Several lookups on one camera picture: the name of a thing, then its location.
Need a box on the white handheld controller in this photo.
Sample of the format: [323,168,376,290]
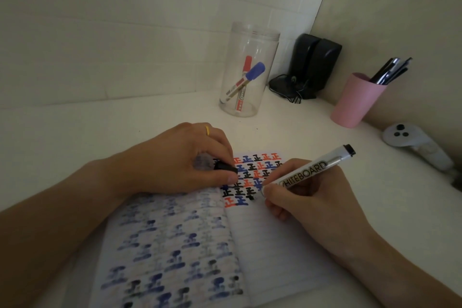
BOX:
[383,122,455,172]

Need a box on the black silver pen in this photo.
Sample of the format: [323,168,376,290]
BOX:
[369,58,400,84]

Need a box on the person's left forearm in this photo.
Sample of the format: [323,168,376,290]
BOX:
[0,158,123,308]

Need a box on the red capped marker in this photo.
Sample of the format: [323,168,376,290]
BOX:
[234,55,253,113]

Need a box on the clear plastic jar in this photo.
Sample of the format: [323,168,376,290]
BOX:
[219,22,281,118]

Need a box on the blue capped marker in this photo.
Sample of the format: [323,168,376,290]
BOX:
[220,62,266,104]

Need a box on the person's right hand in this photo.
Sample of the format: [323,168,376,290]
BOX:
[262,158,377,261]

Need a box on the white whiteboard marker black end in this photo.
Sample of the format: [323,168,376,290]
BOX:
[259,144,356,198]

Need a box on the black speaker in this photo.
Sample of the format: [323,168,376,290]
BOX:
[306,38,343,100]
[289,33,322,85]

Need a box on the pink cup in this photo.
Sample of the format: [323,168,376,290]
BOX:
[330,72,388,128]

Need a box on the open lined notebook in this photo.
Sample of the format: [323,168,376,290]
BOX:
[88,153,349,308]

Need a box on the black cable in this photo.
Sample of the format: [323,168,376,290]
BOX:
[269,74,307,104]

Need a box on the black marker cap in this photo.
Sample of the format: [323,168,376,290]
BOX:
[214,160,239,175]

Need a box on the person's right forearm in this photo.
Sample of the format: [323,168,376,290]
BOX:
[334,225,462,308]

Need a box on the person's left hand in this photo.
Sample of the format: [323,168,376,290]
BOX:
[103,122,239,196]

